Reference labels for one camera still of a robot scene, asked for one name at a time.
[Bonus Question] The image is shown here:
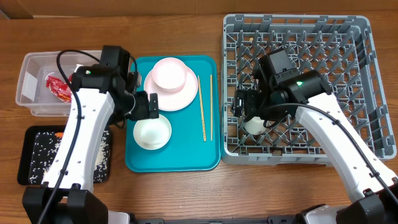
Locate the white cup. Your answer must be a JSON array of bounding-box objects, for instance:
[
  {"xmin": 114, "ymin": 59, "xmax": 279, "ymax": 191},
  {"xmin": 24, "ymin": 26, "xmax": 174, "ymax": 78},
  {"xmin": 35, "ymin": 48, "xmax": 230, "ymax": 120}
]
[{"xmin": 244, "ymin": 116, "xmax": 267, "ymax": 136}]

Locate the white bowl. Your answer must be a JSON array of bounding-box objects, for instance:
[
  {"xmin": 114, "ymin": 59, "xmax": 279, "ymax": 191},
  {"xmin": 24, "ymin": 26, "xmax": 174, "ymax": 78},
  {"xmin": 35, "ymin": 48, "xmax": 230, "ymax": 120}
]
[{"xmin": 133, "ymin": 114, "xmax": 172, "ymax": 151}]

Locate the pink bowl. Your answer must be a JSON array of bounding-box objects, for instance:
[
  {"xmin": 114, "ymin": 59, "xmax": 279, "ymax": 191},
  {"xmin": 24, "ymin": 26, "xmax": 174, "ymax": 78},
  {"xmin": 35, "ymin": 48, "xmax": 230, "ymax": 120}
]
[{"xmin": 152, "ymin": 57, "xmax": 188, "ymax": 92}]

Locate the red snack wrapper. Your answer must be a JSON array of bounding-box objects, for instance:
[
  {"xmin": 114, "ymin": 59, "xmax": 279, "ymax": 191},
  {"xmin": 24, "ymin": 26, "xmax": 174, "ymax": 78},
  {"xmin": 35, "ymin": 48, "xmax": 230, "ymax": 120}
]
[{"xmin": 45, "ymin": 73, "xmax": 72, "ymax": 103}]

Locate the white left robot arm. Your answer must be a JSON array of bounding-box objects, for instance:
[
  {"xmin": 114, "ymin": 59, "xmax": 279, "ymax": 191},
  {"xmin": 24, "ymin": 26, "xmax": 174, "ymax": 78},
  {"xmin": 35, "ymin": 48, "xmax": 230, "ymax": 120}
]
[{"xmin": 22, "ymin": 45, "xmax": 159, "ymax": 224}]

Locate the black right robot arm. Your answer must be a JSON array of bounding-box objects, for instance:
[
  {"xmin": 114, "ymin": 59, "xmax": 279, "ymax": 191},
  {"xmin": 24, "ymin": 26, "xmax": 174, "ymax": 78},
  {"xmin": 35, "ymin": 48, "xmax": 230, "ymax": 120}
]
[{"xmin": 231, "ymin": 49, "xmax": 397, "ymax": 224}]

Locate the grey dishwasher rack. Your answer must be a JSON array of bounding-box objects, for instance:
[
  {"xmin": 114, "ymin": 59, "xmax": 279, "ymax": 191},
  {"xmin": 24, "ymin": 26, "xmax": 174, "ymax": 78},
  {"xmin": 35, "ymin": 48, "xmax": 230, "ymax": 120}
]
[{"xmin": 221, "ymin": 14, "xmax": 397, "ymax": 165}]

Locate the pink plate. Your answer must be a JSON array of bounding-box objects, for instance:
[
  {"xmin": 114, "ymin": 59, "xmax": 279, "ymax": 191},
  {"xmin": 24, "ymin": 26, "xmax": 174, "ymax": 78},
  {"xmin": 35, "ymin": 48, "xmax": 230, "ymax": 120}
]
[{"xmin": 144, "ymin": 67, "xmax": 198, "ymax": 111}]

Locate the left wooden chopstick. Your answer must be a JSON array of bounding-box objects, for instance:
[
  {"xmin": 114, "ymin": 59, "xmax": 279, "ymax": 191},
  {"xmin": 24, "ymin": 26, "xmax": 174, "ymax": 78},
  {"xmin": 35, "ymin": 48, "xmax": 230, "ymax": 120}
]
[{"xmin": 197, "ymin": 77, "xmax": 206, "ymax": 142}]

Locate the teal plastic tray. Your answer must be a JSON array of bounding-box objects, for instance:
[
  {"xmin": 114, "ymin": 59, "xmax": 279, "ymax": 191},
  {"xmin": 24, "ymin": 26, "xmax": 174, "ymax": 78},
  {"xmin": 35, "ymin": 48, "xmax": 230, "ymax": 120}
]
[{"xmin": 125, "ymin": 55, "xmax": 222, "ymax": 172}]

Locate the black tray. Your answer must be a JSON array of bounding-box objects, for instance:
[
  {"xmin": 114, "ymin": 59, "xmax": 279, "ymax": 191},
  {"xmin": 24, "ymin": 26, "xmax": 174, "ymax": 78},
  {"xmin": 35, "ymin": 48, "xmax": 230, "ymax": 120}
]
[{"xmin": 17, "ymin": 125, "xmax": 113, "ymax": 185}]

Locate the clear plastic bin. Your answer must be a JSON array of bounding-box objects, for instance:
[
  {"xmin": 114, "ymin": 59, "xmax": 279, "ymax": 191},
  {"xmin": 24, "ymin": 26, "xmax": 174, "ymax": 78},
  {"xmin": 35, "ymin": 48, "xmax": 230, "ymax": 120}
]
[{"xmin": 15, "ymin": 50, "xmax": 103, "ymax": 118}]

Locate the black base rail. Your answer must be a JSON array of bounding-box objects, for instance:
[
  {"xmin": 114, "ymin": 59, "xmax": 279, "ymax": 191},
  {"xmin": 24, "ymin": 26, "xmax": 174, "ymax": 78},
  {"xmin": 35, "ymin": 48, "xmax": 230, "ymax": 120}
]
[{"xmin": 131, "ymin": 215, "xmax": 302, "ymax": 224}]

